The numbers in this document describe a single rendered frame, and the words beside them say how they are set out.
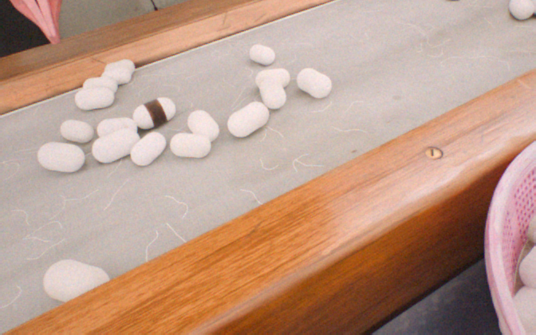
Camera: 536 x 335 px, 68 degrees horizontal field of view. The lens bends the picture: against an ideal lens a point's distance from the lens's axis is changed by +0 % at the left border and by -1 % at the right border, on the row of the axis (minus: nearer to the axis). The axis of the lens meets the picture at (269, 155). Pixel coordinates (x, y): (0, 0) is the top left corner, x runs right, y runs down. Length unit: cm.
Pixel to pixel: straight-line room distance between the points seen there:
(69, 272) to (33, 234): 8
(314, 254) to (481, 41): 31
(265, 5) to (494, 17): 26
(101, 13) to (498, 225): 231
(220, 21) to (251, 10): 4
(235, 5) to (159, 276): 40
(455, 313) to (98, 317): 20
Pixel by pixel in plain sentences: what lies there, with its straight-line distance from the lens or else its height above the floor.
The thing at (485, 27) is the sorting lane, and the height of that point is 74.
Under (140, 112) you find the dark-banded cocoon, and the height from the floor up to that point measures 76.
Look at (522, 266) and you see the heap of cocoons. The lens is 24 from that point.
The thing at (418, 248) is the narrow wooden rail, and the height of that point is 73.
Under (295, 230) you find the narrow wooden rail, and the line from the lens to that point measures 20.
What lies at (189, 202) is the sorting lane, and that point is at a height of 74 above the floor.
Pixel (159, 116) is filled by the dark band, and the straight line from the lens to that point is 35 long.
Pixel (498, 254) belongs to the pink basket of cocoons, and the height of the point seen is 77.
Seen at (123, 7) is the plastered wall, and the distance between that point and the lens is 243.
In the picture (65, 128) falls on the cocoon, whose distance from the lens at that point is 38.
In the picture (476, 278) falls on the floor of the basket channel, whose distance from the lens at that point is 31.
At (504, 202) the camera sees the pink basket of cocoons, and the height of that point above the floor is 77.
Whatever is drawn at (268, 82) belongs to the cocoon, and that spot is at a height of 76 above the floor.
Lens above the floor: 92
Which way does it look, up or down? 37 degrees down
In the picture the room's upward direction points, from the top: 11 degrees counter-clockwise
